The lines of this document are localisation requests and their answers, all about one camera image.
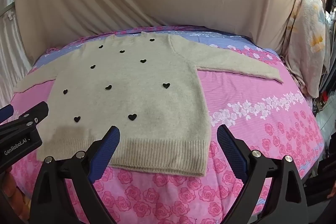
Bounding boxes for floral fleece blanket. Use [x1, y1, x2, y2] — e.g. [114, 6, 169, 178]
[285, 0, 332, 98]

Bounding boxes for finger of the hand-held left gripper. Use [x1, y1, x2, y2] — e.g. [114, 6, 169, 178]
[0, 105, 14, 124]
[18, 101, 50, 125]

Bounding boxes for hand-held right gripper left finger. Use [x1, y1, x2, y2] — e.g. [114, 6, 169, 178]
[29, 125, 121, 224]

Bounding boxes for white curtain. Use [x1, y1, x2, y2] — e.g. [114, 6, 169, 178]
[0, 4, 33, 104]

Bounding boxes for beige sweater with black hearts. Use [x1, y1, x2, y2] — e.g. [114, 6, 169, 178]
[13, 31, 284, 177]

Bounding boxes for pink floral bedsheet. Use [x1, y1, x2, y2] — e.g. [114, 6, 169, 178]
[5, 25, 324, 224]

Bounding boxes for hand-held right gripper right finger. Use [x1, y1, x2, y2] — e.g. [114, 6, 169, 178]
[217, 124, 309, 224]

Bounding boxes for person's left hand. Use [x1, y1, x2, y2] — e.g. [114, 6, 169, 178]
[1, 167, 28, 215]

